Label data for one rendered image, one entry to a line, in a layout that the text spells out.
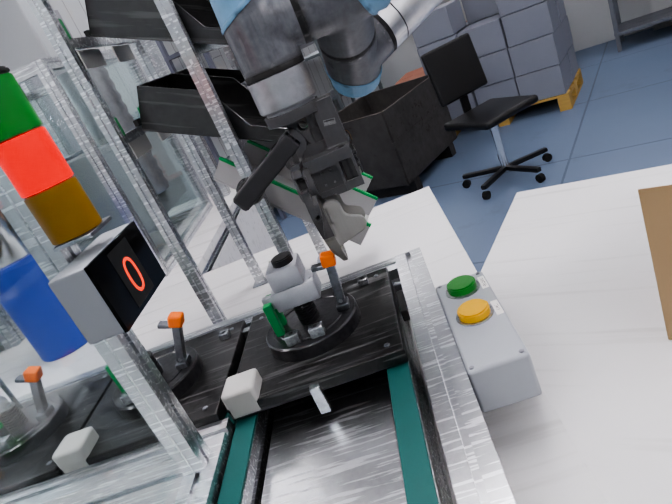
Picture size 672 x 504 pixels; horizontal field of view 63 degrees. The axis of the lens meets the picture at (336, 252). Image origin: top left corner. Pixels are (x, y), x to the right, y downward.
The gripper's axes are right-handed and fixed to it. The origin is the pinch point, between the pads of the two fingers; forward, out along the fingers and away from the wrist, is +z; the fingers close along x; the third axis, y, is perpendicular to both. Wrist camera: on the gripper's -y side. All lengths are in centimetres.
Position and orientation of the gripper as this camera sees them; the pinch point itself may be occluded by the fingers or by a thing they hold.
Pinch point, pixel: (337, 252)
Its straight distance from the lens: 74.3
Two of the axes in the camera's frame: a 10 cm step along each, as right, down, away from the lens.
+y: 9.2, -3.5, -1.5
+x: 0.0, -3.9, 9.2
